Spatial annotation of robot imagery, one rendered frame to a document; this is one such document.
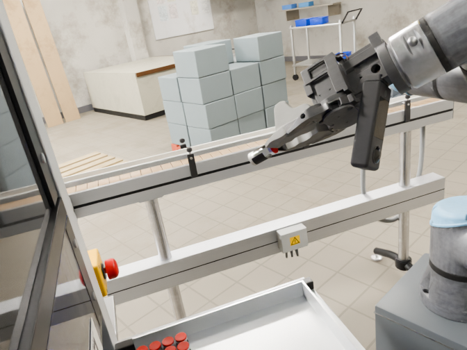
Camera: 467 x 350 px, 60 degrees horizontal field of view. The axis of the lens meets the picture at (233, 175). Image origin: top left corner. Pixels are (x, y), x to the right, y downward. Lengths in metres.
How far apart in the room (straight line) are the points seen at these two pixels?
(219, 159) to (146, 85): 5.14
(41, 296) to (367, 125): 0.42
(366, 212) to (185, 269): 0.85
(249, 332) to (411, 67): 0.52
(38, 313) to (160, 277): 1.28
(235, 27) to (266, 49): 6.33
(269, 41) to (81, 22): 4.88
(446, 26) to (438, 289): 0.57
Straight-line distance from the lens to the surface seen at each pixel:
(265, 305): 0.83
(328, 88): 0.57
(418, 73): 0.55
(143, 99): 6.55
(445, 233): 0.88
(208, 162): 1.49
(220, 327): 0.81
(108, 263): 0.84
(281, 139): 0.59
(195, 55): 3.82
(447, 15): 0.55
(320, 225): 1.82
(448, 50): 0.55
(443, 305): 0.96
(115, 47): 8.81
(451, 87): 0.64
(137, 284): 1.68
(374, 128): 0.55
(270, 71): 4.45
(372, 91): 0.56
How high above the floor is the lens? 1.43
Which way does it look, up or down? 22 degrees down
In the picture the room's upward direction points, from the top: 9 degrees counter-clockwise
